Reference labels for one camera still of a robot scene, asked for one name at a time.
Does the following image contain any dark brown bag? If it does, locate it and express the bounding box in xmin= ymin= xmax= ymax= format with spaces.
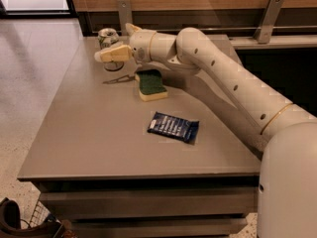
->
xmin=0 ymin=197 xmax=64 ymax=238

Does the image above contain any dark blue snack packet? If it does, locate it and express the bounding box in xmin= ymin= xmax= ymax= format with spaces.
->
xmin=148 ymin=112 xmax=199 ymax=144

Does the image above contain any grey upper drawer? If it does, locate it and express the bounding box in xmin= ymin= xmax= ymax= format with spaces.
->
xmin=40 ymin=187 xmax=258 ymax=219

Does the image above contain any metal bracket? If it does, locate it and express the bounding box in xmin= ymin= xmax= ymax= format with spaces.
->
xmin=117 ymin=0 xmax=133 ymax=36
xmin=254 ymin=0 xmax=284 ymax=45

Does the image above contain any wire mesh basket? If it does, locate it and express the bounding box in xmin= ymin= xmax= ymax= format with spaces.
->
xmin=29 ymin=201 xmax=56 ymax=227

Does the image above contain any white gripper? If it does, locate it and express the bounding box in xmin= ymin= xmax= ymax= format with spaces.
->
xmin=94 ymin=23 xmax=157 ymax=72

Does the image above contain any grey drawer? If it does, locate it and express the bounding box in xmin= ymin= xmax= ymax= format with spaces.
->
xmin=40 ymin=187 xmax=258 ymax=219
xmin=73 ymin=218 xmax=247 ymax=238

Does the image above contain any metal rail bar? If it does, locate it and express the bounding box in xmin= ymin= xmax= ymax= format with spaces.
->
xmin=85 ymin=25 xmax=317 ymax=36

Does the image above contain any left metal bracket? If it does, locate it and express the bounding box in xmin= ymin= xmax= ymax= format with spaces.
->
xmin=117 ymin=0 xmax=133 ymax=36

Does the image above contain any grey lower drawer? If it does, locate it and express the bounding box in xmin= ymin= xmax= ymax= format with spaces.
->
xmin=73 ymin=218 xmax=247 ymax=238

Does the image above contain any right metal bracket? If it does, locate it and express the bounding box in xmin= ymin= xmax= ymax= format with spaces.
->
xmin=254 ymin=0 xmax=284 ymax=45

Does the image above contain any green yellow sponge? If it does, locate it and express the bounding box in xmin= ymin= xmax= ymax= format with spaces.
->
xmin=135 ymin=69 xmax=168 ymax=102

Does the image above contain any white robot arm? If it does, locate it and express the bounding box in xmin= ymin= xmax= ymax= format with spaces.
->
xmin=94 ymin=23 xmax=317 ymax=238

